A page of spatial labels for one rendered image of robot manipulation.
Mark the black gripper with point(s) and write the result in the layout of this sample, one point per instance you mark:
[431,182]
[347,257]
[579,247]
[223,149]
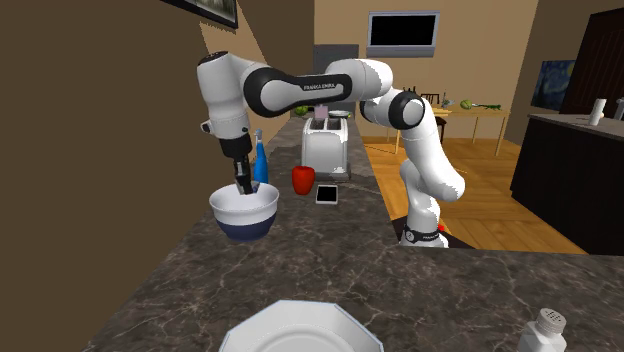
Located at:
[236,149]

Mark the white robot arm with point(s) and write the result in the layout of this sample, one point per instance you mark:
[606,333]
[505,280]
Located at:
[424,146]

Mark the blue spray bottle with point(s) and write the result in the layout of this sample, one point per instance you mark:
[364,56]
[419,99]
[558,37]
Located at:
[260,166]

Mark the white and navy bowl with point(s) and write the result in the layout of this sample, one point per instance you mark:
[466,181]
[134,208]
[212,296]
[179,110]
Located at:
[244,210]

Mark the red bell pepper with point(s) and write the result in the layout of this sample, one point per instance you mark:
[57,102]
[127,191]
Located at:
[303,179]

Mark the white toaster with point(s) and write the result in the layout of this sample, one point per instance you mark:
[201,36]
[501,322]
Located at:
[324,148]

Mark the green round vegetable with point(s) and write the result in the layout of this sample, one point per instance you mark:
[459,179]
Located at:
[300,110]

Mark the grey refrigerator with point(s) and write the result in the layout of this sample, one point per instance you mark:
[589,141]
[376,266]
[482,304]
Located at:
[335,58]

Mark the white octagonal plate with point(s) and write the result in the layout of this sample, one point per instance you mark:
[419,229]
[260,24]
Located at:
[300,329]

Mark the dark wooden chair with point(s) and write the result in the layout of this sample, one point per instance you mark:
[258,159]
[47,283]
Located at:
[435,109]

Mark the wooden dining table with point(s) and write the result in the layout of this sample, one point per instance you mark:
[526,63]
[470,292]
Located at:
[480,114]

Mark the dark kitchen island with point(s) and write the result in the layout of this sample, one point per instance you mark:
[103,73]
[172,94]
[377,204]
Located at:
[565,180]

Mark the white shaker bottle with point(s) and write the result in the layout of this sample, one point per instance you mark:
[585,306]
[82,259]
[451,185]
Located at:
[542,334]

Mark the white paper towel roll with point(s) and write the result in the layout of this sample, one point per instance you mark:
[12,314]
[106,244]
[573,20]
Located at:
[596,111]

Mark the dark wooden cabinet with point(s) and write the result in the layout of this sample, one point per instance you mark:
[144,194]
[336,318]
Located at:
[596,63]

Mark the dark framed wall picture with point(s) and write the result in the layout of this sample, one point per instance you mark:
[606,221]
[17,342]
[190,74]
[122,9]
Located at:
[214,10]

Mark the wall television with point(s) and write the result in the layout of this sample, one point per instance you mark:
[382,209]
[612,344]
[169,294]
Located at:
[402,32]

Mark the starry night wall painting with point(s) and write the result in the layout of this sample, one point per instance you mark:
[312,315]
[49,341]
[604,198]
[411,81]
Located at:
[552,84]

